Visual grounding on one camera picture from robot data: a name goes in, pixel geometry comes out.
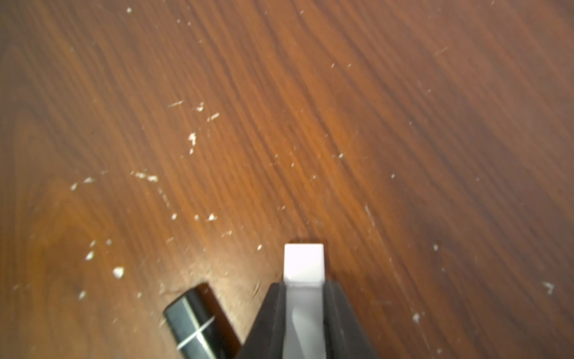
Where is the white usb drive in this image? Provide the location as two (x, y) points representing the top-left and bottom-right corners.
(283, 244), (327, 358)

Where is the black usb drive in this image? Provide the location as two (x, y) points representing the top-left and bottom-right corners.
(163, 283), (242, 359)

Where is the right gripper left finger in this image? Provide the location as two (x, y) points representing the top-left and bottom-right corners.
(236, 282), (286, 359)

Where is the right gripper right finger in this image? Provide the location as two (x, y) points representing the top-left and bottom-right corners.
(323, 281), (379, 358)

